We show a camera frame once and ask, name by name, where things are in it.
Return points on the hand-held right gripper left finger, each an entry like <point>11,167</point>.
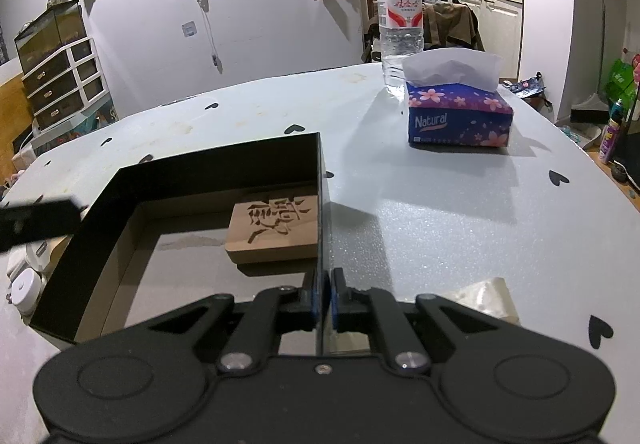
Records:
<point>315,299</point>

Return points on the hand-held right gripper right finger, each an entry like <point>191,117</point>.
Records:
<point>336,299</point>

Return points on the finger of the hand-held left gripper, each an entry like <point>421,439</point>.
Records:
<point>35,221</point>

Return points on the black cardboard box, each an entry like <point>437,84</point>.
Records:
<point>200,159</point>

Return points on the white round device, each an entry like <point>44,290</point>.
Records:
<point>25,291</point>

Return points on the carved wooden block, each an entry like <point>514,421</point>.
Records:
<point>272,231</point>

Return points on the white cabinet with dark drawers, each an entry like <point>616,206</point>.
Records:
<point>55,84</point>

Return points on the cream translucent plastic strip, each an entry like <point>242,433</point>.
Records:
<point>485,296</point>

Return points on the glass fish tank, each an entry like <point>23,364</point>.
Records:
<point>45,34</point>

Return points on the blue floral tissue pack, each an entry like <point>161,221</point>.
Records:
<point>460,119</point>

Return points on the dark patterned bag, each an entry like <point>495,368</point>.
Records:
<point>527,86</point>

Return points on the clear plastic water bottle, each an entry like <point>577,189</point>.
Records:
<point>400,14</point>

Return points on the brown jacket on chair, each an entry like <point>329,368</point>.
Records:
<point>452,26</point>

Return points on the black dustpan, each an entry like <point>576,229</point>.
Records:
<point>587,111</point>

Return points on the purple spray can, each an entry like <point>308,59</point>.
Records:
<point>610,141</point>

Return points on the green plastic bag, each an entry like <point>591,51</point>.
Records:
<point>620,79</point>

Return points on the clear wall hook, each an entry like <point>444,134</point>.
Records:
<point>188,30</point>

